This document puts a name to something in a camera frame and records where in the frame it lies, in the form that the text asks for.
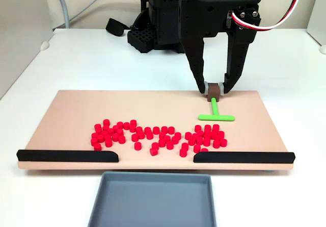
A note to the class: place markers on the gray plastic tray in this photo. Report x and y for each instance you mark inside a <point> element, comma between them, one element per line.
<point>152,201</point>

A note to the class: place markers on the black foam rail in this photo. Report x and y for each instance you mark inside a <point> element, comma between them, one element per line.
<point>244,157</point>
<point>66,156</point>

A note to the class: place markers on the gray partition panel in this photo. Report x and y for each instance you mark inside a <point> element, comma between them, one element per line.
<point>20,33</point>

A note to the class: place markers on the black table clamp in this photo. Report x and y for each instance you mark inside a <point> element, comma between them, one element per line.
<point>114,27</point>

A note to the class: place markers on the white partition panel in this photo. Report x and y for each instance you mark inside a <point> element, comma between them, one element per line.
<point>318,12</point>

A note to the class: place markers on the small red cylinder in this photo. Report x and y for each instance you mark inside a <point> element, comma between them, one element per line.
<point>120,131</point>
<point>137,146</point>
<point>216,144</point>
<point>185,146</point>
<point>164,129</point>
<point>171,129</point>
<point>108,142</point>
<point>162,135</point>
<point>120,124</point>
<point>135,137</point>
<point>147,130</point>
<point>207,131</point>
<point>156,130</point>
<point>199,140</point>
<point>133,122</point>
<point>200,133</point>
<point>206,142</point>
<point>218,138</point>
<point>213,135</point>
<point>111,130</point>
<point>126,125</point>
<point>162,142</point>
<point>170,145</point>
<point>138,129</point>
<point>197,128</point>
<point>166,138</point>
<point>101,138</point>
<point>216,127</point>
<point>115,137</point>
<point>94,141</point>
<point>155,145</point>
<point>221,134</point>
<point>99,130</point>
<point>195,136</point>
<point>196,148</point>
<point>97,147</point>
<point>106,122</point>
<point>140,134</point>
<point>105,128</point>
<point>149,135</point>
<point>177,135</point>
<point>204,149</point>
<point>207,127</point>
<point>115,128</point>
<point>108,136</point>
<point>215,132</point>
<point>223,142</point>
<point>94,136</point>
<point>153,151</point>
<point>97,126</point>
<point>188,135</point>
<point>175,139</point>
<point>183,152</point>
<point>121,139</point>
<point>132,128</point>
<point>207,136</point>
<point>191,141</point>
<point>104,133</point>

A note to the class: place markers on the white round bumper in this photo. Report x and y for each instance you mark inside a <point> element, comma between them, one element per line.
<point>45,46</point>
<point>323,49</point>

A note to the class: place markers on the beige flat board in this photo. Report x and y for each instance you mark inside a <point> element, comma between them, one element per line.
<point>158,109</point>

